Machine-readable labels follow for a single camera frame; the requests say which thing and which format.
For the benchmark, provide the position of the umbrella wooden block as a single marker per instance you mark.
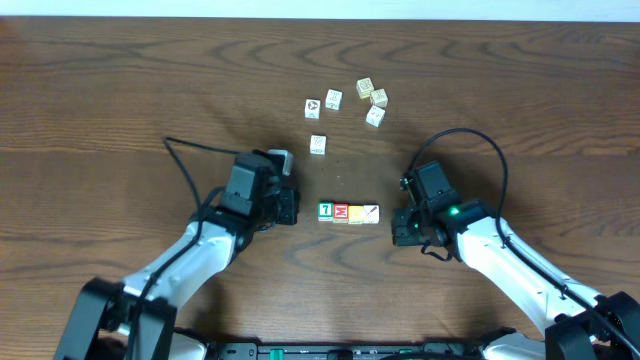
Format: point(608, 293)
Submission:
point(333, 99)

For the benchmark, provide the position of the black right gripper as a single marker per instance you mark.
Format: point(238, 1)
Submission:
point(401, 235)

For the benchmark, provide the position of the yellow side wooden block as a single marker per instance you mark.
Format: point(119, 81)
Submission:
point(364, 87)

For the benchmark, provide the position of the W wooden block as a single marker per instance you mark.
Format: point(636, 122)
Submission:
point(318, 144)

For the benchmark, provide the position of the green N wooden block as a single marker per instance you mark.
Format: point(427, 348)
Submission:
point(375, 116)

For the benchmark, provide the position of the hammer wooden block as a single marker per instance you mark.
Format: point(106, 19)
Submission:
point(371, 214)

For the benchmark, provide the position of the ball A wooden block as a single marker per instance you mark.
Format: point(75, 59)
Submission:
point(312, 108)

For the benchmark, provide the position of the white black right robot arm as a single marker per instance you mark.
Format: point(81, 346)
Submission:
point(575, 320)

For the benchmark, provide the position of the yellow top wooden block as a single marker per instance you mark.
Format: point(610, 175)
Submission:
point(356, 214)

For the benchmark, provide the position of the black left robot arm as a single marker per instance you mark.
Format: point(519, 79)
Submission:
point(135, 317)

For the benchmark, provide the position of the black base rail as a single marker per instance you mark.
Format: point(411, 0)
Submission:
point(339, 351)

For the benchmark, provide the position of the red M wooden block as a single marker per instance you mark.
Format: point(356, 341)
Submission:
point(340, 213)

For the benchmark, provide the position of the green 7 wooden block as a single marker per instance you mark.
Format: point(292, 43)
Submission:
point(325, 212)

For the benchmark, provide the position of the red side wooden block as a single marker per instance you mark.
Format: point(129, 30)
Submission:
point(379, 98)

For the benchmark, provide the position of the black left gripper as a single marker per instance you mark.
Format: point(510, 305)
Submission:
point(288, 206)

